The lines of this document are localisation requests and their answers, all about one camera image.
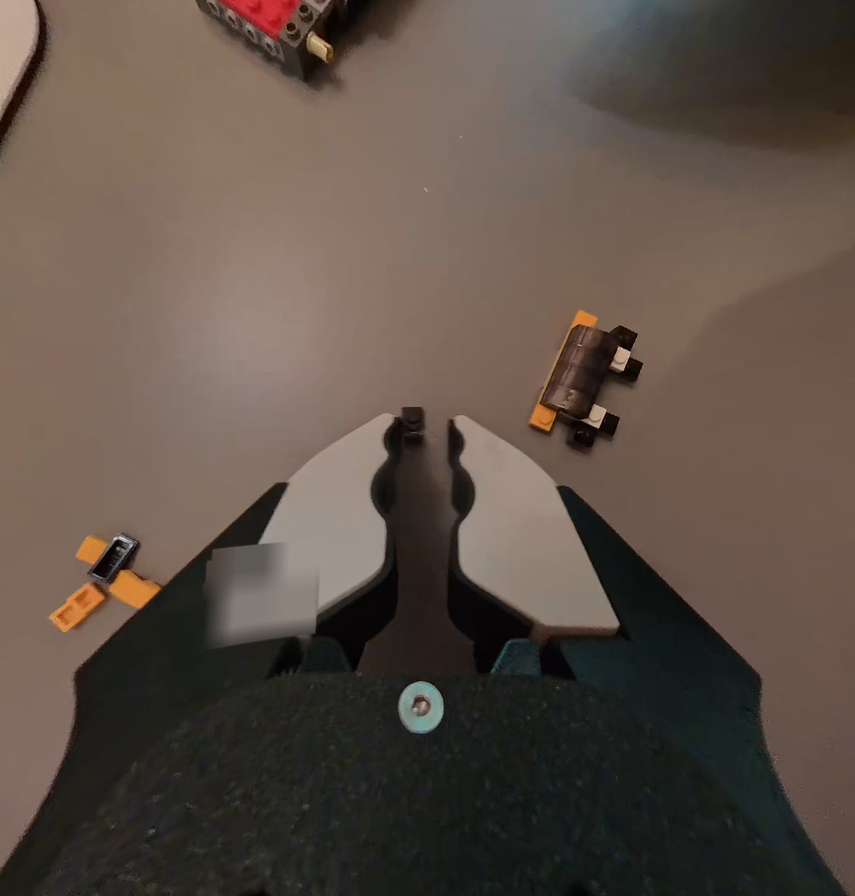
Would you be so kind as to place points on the black and orange lego sub-assembly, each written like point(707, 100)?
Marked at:
point(581, 371)

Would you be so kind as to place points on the glossy black lego tile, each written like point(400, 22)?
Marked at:
point(114, 558)

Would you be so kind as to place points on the partly built lego car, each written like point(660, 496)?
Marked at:
point(259, 14)

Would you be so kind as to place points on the white rounded board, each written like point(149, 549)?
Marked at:
point(0, 56)

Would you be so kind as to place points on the short orange lego plate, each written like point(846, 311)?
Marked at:
point(77, 607)

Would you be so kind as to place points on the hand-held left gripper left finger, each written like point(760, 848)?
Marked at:
point(336, 504)

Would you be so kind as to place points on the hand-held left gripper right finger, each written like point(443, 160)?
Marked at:
point(525, 546)

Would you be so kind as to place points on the long orange lego plate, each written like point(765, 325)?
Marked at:
point(139, 589)

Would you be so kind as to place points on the small black lego piece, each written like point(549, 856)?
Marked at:
point(412, 420)

